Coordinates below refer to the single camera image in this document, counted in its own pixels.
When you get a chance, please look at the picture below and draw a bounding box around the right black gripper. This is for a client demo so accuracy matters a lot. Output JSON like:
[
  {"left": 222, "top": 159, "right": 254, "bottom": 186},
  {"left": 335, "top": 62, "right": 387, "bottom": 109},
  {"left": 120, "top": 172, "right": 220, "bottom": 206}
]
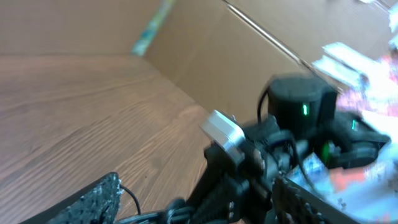
[{"left": 187, "top": 124, "right": 297, "bottom": 223}]

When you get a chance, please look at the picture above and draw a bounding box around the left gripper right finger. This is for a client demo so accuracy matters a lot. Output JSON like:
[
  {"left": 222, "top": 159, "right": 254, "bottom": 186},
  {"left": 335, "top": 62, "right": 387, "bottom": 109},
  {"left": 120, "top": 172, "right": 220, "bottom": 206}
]
[{"left": 272, "top": 177, "right": 359, "bottom": 224}]

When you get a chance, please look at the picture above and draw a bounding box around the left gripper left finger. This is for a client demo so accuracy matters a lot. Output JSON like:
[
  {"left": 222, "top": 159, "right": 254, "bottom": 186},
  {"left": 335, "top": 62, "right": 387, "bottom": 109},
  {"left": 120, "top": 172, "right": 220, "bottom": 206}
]
[{"left": 21, "top": 172, "right": 121, "bottom": 224}]

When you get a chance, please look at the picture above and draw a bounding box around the black cable bundle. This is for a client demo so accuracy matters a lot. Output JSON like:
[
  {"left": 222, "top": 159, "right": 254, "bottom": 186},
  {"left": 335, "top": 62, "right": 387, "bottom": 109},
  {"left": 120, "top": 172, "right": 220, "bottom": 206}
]
[{"left": 114, "top": 198, "right": 206, "bottom": 224}]

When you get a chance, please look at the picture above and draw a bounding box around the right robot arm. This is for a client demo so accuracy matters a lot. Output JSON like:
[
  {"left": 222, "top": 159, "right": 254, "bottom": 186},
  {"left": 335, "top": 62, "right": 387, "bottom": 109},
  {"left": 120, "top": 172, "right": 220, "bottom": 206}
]
[{"left": 186, "top": 74, "right": 389, "bottom": 223}]

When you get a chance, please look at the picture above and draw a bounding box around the teal tape strip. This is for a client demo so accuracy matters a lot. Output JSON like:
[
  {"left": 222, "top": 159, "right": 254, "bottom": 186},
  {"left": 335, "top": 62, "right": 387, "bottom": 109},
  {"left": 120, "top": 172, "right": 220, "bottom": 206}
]
[{"left": 131, "top": 0, "right": 176, "bottom": 57}]

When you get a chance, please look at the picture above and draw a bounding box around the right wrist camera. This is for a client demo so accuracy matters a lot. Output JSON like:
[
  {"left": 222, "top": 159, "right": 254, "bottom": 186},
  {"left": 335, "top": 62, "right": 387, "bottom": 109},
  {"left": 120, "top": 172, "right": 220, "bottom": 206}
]
[{"left": 201, "top": 110, "right": 246, "bottom": 160}]

